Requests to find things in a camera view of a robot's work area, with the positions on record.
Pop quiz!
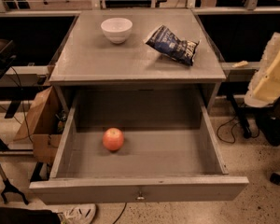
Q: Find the brown cardboard box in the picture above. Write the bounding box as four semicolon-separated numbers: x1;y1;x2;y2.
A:
14;87;62;163

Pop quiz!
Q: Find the grey cabinet counter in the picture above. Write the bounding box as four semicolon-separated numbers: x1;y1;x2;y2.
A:
49;8;225;107

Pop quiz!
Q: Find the open grey top drawer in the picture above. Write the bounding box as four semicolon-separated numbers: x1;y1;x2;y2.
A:
30;89;248;204

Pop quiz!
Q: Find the white ceramic bowl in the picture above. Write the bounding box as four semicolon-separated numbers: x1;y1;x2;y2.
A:
101;18;133;44

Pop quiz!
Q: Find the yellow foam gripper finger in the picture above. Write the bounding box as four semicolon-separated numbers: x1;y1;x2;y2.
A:
252;34;280;103

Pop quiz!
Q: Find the white sneaker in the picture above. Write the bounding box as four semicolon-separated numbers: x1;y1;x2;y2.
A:
58;203;96;224

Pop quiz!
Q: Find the black tripod stand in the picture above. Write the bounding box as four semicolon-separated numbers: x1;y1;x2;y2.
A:
0;164;29;205

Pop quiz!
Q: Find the metal drawer knob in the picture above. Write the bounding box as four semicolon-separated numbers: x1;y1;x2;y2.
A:
135;191;146;202

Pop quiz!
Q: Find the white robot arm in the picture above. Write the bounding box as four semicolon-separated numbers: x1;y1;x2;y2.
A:
244;33;280;107

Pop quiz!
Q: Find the red apple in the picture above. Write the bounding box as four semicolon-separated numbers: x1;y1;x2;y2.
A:
103;128;124;151

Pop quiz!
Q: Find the blue chip bag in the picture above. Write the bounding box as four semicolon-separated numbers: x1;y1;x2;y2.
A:
144;25;199;66

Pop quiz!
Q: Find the black dark bag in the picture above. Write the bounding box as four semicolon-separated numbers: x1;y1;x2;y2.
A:
0;207;61;224

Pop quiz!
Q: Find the black caster wheel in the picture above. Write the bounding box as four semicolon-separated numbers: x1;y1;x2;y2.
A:
270;173;280;186

